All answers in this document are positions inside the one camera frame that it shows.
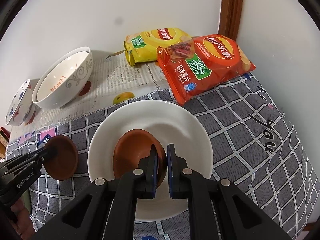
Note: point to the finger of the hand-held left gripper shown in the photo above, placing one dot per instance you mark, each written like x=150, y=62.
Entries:
x=42, y=158
x=27, y=156

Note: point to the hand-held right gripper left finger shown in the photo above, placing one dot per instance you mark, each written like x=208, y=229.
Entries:
x=155, y=165

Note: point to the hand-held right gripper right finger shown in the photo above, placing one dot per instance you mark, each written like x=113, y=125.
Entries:
x=170, y=170

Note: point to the small brown bowl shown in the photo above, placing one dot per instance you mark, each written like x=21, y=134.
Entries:
x=135, y=147
x=62, y=160

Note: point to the plain white bowl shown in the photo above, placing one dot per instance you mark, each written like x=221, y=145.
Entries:
x=180, y=127

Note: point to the person's left hand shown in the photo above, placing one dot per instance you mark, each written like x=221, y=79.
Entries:
x=21, y=217

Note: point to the patterned brown box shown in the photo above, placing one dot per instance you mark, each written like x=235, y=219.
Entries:
x=3, y=136

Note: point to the small brown dish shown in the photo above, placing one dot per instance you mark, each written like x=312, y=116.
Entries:
x=85, y=88
x=30, y=118

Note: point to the blue patterned white bowl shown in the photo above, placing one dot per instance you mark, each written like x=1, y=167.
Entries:
x=18, y=102

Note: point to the grey checked tablecloth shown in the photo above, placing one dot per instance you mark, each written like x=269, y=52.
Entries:
x=237, y=135

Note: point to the white bowl with orange lettering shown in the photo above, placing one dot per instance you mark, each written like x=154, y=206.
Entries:
x=55, y=80

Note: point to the white lemon bowl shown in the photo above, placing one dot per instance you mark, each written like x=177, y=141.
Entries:
x=80, y=75

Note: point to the orange chip bag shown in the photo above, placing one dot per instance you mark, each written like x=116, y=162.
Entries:
x=207, y=67

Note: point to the yellow chip bag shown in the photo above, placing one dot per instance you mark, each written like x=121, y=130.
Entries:
x=152, y=45

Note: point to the brown wooden door frame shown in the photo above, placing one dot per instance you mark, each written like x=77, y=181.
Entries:
x=231, y=7

